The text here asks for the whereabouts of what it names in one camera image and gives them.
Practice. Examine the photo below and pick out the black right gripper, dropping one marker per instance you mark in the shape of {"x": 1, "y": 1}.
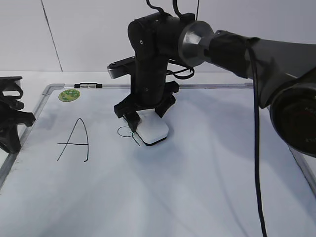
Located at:
{"x": 148, "y": 81}

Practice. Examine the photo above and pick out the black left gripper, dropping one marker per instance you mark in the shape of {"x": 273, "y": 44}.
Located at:
{"x": 11, "y": 114}

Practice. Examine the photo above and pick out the white whiteboard eraser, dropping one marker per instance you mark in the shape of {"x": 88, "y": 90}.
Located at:
{"x": 150, "y": 130}

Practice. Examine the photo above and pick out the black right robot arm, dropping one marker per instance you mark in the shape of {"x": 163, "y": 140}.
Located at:
{"x": 283, "y": 73}

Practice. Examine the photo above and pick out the round green sticker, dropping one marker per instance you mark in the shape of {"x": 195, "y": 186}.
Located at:
{"x": 69, "y": 95}

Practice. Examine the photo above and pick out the black marker pen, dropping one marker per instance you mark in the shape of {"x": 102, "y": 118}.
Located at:
{"x": 88, "y": 85}

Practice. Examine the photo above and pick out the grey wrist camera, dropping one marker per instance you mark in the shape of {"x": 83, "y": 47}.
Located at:
{"x": 122, "y": 67}

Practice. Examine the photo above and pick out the white whiteboard with metal frame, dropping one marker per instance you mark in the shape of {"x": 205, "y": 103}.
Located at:
{"x": 80, "y": 174}

